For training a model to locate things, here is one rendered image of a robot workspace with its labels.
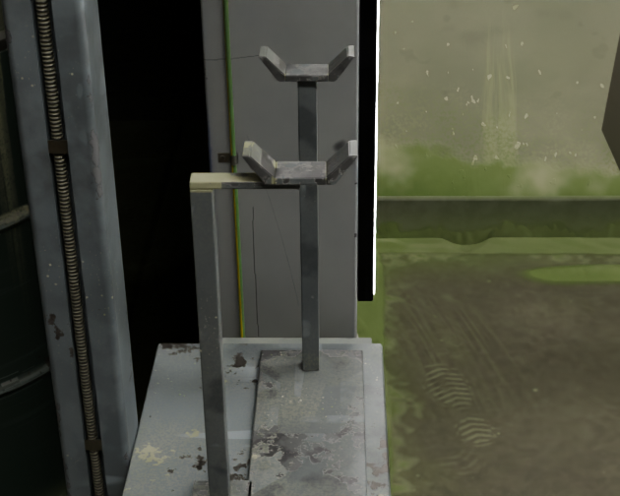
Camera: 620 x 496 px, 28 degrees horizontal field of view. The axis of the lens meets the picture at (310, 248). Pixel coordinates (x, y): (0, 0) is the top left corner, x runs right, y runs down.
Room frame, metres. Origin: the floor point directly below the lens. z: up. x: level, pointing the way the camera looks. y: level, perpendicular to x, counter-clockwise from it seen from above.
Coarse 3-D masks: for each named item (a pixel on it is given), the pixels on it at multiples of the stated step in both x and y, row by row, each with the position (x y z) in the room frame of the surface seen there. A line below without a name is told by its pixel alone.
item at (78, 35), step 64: (64, 0) 0.85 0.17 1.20; (64, 64) 0.85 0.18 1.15; (64, 128) 0.87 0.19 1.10; (64, 192) 0.86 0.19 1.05; (64, 256) 0.86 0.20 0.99; (64, 320) 0.86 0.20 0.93; (64, 384) 0.86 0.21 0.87; (128, 384) 0.88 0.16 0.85; (64, 448) 0.86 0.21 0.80; (128, 448) 0.86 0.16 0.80
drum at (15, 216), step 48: (0, 48) 1.73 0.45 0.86; (0, 96) 1.73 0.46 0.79; (0, 144) 1.72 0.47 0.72; (0, 192) 1.71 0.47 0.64; (0, 240) 1.70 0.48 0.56; (0, 288) 1.69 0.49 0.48; (0, 336) 1.68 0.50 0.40; (0, 384) 1.68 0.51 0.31; (48, 384) 1.74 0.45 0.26; (0, 432) 1.67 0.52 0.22; (48, 432) 1.73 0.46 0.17; (0, 480) 1.66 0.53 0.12; (48, 480) 1.72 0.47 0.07
